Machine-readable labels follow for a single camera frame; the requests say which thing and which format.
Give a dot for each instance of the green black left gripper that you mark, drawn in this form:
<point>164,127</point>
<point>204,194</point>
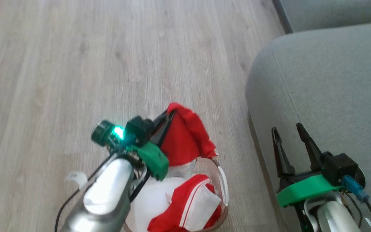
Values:
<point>151,159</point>

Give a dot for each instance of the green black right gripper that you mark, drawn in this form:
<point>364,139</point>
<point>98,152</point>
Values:
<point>304,190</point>

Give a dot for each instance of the red white striped garment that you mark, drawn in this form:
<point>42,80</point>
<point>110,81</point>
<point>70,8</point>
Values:
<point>185,135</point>

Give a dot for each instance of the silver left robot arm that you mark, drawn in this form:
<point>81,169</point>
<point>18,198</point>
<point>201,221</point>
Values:
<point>108,193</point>

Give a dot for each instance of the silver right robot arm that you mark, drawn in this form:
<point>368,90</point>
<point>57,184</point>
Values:
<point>333,219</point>

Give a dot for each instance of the white basket liner cloth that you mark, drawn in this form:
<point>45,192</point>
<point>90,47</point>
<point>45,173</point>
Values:
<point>153,199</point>

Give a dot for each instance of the cream basket with brown rim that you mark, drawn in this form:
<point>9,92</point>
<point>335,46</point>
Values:
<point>225,187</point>

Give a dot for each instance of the grey sofa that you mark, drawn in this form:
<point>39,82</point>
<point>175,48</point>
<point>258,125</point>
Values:
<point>327,90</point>

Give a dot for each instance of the grey sofa section dark edge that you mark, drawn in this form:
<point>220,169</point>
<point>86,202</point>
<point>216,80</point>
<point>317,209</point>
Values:
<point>333,13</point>

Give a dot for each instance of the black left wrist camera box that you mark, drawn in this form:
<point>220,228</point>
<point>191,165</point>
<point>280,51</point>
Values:
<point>138,129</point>

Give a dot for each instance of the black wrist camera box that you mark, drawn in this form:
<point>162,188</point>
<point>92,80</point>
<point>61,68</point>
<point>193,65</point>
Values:
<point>340,167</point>
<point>138,129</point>

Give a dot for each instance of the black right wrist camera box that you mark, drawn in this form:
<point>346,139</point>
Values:
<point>340,167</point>

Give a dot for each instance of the blue right camera connector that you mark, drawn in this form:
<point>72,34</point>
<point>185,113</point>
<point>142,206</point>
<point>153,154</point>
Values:
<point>354,188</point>

